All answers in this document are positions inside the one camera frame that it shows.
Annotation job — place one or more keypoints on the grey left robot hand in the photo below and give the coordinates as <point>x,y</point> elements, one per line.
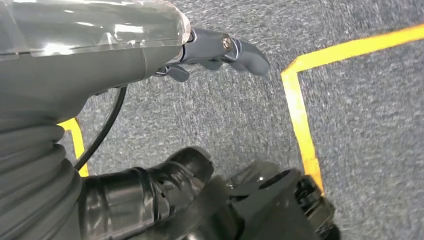
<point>66,73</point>

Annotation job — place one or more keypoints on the yellow floor tape line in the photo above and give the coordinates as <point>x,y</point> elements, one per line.
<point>298,109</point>

